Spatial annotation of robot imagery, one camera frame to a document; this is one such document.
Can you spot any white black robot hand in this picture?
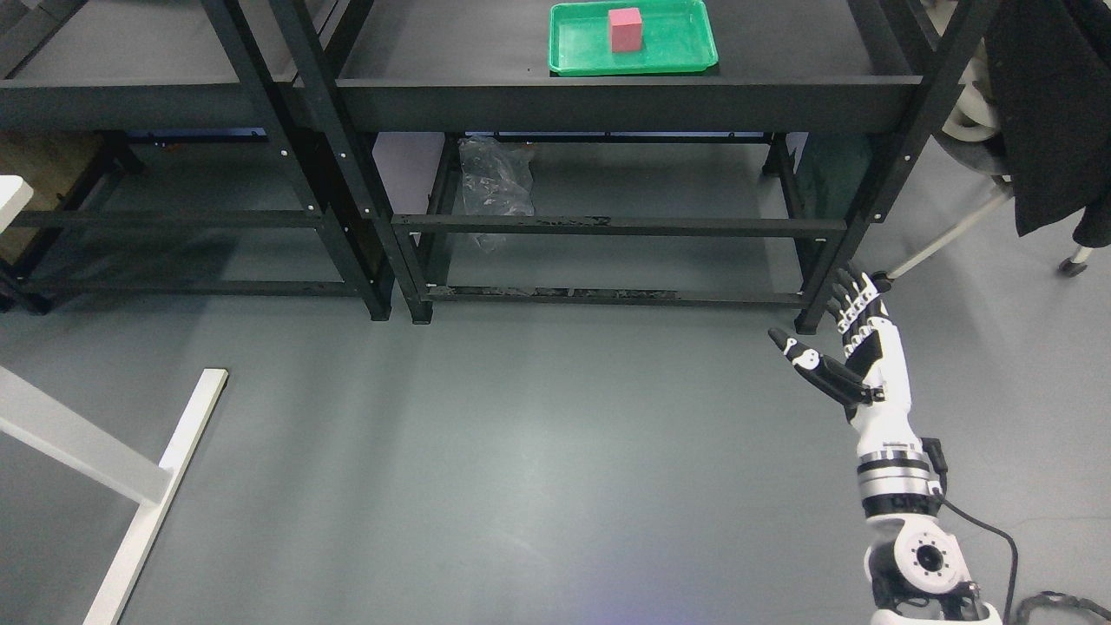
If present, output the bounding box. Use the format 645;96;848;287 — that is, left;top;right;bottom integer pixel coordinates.
767;266;924;457

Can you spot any pink foam block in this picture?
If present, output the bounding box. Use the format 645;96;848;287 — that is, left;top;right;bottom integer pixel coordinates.
607;7;644;53

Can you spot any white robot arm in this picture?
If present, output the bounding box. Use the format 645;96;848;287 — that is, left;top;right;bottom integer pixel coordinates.
857;437;1003;624

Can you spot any right black metal shelf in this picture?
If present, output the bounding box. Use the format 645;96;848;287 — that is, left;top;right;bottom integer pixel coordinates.
269;0;999;335

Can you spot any black metal shelf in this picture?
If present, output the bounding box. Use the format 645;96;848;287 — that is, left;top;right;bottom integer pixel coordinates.
269;0;999;335
3;1;393;320

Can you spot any green plastic tray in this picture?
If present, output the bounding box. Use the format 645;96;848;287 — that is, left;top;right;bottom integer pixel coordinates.
549;1;719;75

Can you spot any left black metal shelf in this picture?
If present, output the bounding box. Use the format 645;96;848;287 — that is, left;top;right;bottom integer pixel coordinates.
3;1;393;320

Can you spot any white rolling chair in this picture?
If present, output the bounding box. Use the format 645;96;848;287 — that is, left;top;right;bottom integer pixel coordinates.
872;52;1103;292

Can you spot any black jacket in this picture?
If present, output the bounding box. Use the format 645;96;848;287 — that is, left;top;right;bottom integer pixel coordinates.
984;1;1110;248

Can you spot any clear plastic bag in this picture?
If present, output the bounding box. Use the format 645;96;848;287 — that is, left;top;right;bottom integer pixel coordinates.
457;137;536;216

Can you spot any white standing desk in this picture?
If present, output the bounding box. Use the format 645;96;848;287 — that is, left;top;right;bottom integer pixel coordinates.
0;175;229;625

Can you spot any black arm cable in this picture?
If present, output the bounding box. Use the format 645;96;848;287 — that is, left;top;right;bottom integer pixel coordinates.
922;438;1111;625

